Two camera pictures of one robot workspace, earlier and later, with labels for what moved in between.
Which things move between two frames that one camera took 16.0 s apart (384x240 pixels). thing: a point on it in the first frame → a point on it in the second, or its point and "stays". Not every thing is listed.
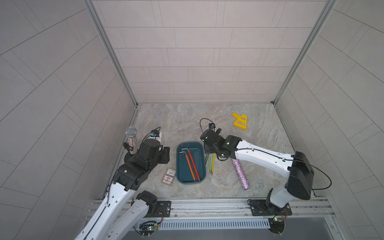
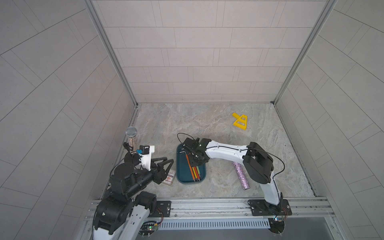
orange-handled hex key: (189, 164) stays
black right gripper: (205, 144) → (193, 163)
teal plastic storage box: (183, 173) stays
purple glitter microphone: (241, 174) stays
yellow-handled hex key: (213, 163) → (195, 173)
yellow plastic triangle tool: (241, 121) stays
